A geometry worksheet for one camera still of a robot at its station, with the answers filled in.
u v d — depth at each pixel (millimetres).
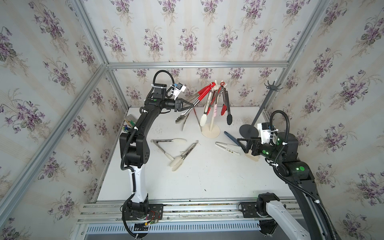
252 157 912
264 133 610
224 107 860
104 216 720
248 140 604
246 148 614
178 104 735
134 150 531
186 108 782
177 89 744
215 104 767
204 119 838
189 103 780
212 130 1045
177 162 863
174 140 983
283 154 507
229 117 842
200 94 797
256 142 594
